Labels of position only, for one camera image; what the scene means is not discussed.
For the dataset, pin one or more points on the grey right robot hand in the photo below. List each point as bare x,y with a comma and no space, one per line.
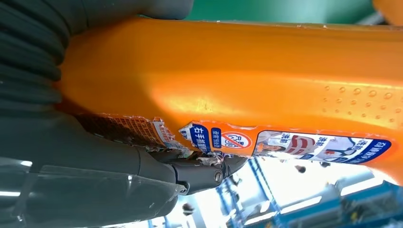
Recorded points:
78,176

